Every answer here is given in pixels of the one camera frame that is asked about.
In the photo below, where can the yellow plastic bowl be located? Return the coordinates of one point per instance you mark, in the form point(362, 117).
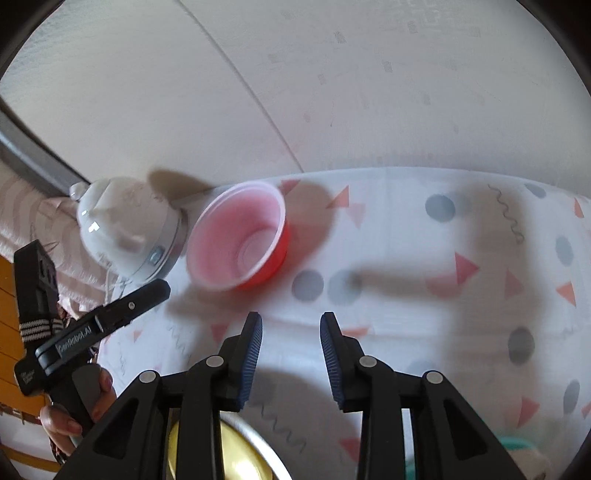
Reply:
point(235, 457)

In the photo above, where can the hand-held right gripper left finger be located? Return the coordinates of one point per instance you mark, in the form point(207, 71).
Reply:
point(251, 350)

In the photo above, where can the pink striped cloth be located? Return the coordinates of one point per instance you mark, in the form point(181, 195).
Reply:
point(23, 217)

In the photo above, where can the teal bowl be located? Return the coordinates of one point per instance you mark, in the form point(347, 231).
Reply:
point(517, 445)

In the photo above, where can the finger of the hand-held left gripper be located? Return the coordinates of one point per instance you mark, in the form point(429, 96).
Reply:
point(134, 304)

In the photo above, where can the white patterned tablecloth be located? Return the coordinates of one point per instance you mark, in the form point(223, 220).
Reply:
point(415, 230)

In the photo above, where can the person's left hand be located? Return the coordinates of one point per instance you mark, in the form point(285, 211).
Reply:
point(57, 420)

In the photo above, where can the dark grey frame bar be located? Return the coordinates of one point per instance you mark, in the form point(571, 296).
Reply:
point(27, 147)

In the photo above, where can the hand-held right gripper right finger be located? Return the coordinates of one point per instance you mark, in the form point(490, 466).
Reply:
point(330, 350)

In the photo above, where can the red plastic bowl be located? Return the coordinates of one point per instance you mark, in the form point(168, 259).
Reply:
point(221, 240)

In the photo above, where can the white electric kettle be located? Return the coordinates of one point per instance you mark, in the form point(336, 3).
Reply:
point(120, 221)

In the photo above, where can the large white decorated plate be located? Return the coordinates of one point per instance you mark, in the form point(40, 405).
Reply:
point(538, 468)

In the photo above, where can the stainless steel bowl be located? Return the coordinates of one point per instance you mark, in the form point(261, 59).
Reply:
point(270, 454)

